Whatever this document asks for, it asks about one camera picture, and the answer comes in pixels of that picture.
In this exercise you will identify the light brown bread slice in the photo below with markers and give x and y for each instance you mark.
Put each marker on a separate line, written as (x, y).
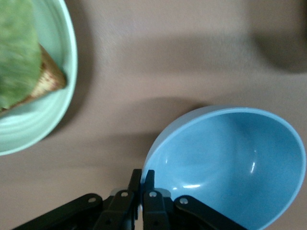
(50, 76)

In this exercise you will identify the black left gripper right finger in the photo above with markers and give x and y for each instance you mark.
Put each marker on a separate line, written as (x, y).
(154, 210)

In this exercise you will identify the pale green plate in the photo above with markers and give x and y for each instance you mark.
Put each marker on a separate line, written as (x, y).
(55, 36)

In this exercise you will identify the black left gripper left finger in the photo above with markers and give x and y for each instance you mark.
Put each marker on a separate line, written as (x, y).
(120, 210)

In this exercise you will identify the blue bowl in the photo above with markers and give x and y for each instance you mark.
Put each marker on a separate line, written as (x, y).
(227, 163)

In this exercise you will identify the green lettuce leaf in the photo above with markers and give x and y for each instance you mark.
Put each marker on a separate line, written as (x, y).
(16, 48)

